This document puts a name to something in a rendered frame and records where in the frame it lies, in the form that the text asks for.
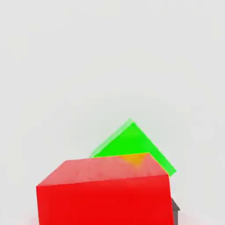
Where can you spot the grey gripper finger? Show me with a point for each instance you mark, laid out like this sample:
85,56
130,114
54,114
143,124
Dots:
175,209

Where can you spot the small red cube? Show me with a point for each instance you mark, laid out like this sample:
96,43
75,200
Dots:
105,198

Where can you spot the small green cube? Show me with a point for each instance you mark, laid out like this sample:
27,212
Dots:
133,140

